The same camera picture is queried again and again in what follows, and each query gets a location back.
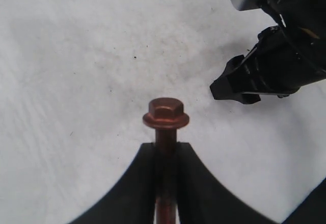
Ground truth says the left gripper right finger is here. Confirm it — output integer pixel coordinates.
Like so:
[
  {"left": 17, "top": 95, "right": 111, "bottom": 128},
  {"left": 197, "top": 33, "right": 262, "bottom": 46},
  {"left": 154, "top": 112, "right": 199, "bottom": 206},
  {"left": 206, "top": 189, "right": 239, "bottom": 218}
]
[{"left": 177, "top": 142, "right": 279, "bottom": 224}]

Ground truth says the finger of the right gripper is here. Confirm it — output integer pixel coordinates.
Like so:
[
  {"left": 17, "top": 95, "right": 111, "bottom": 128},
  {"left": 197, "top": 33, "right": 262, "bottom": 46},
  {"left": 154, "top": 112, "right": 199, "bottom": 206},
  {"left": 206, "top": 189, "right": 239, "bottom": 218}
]
[{"left": 238, "top": 93, "right": 262, "bottom": 105}]

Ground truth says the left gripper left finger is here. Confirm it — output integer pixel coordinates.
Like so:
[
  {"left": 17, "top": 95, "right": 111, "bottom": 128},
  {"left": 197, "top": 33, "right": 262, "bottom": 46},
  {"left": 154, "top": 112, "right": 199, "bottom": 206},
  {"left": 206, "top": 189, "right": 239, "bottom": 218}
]
[{"left": 66, "top": 143, "right": 157, "bottom": 224}]

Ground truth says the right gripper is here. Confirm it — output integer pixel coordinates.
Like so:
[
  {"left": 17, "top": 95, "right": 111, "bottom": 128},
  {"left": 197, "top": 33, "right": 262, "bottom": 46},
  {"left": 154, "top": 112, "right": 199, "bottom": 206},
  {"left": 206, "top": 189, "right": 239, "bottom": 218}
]
[{"left": 209, "top": 0, "right": 326, "bottom": 101}]

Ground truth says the copper hex flange bolt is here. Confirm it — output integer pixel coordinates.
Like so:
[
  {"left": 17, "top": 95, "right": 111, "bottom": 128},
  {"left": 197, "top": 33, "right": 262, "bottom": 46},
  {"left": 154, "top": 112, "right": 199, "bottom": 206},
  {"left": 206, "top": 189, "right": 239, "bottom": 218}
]
[{"left": 142, "top": 97, "right": 191, "bottom": 224}]

